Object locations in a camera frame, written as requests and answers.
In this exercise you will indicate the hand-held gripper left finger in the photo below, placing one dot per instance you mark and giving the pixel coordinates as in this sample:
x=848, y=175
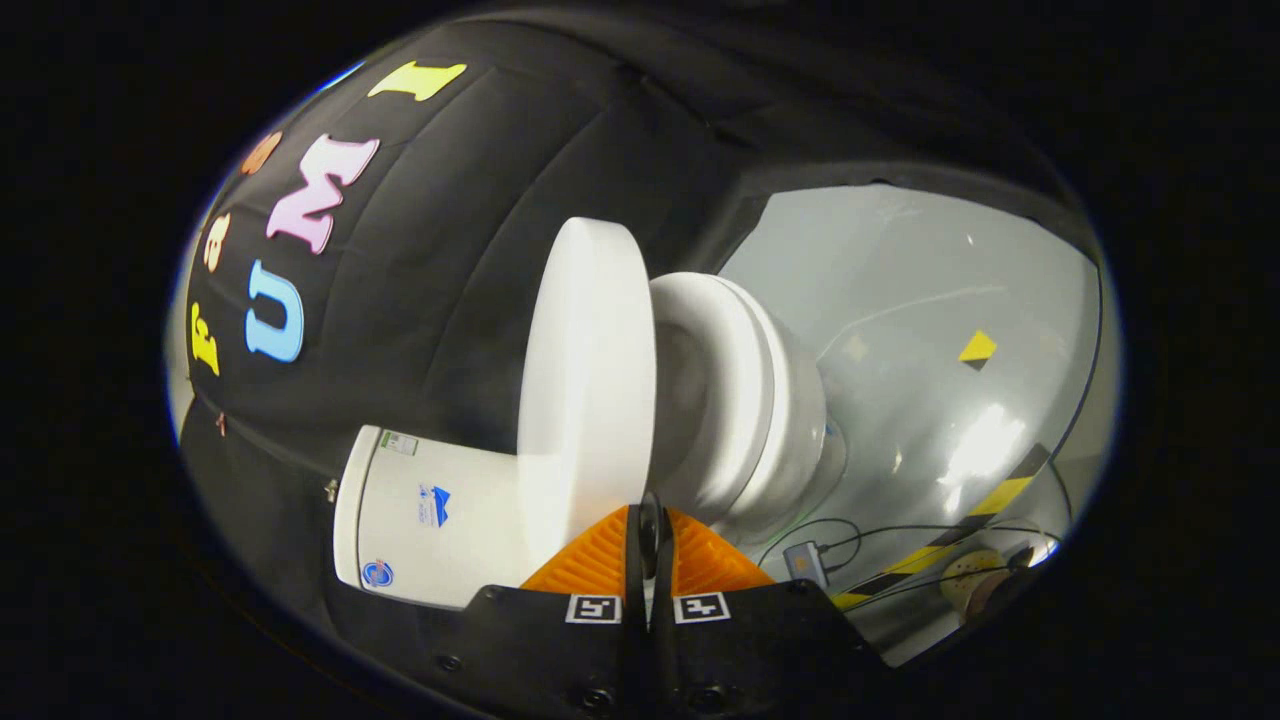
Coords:
x=636, y=560

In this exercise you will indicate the white toilet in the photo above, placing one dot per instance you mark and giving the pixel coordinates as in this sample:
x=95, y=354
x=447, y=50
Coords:
x=480, y=545

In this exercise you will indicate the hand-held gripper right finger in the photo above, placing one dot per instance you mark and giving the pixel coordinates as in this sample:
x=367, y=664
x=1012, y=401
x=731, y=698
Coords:
x=662, y=570

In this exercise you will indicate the black backdrop cloth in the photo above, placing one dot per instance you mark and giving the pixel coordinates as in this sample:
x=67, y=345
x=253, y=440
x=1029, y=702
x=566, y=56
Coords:
x=460, y=220

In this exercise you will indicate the yellow black floor sticker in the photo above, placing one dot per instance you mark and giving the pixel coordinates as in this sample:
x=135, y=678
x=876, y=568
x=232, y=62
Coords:
x=977, y=349

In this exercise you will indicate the yellow black floor tape strip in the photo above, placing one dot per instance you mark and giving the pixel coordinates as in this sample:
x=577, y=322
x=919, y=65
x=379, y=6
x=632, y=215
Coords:
x=1000, y=494

